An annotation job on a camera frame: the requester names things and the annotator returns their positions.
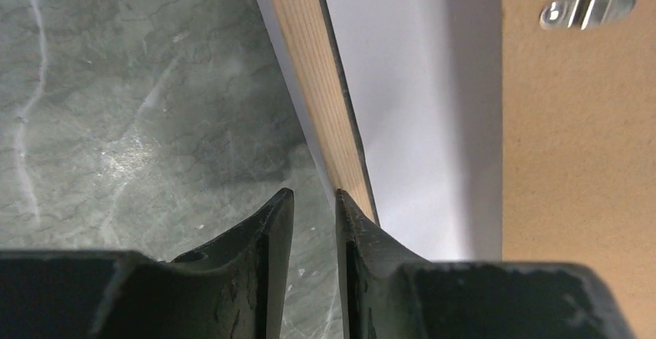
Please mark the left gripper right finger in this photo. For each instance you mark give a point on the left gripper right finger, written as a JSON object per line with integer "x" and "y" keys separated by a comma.
{"x": 388, "y": 291}

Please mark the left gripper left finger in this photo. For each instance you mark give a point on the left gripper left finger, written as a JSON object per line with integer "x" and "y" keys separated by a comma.
{"x": 230, "y": 287}

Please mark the glossy photo print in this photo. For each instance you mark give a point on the glossy photo print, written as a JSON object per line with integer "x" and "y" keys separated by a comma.
{"x": 424, "y": 78}

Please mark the white wooden picture frame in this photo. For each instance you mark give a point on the white wooden picture frame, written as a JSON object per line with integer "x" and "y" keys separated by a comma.
{"x": 301, "y": 32}

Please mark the brown backing board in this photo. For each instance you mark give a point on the brown backing board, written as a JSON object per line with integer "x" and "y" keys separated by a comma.
{"x": 579, "y": 149}

